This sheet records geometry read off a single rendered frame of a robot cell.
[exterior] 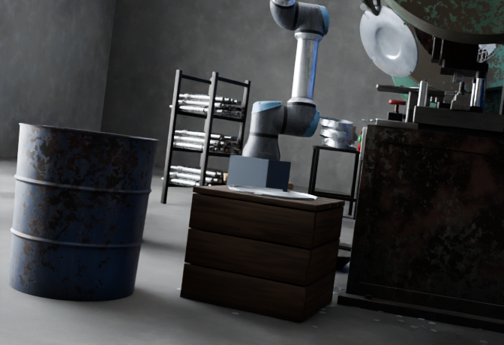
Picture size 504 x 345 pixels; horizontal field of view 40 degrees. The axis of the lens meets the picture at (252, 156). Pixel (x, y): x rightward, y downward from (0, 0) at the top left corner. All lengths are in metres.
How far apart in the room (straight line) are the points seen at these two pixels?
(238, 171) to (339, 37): 6.88
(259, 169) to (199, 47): 7.28
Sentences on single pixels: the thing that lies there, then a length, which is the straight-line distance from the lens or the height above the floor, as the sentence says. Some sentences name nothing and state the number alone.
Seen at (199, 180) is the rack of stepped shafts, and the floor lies 0.21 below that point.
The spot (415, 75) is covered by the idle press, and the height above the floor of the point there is 0.99.
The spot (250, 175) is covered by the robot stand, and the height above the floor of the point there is 0.38.
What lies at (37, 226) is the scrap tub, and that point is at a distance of 2.07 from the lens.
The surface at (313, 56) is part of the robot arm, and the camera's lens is 2.81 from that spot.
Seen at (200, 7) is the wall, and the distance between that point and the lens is 9.99.
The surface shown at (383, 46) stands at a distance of 2.72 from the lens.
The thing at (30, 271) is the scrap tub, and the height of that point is 0.07.
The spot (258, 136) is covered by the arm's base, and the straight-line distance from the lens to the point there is 2.72.
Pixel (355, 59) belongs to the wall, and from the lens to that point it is 9.43.
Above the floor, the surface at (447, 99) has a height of 0.75.
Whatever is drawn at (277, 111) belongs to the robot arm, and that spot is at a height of 0.64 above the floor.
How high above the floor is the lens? 0.51
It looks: 1 degrees down
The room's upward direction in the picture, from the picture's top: 7 degrees clockwise
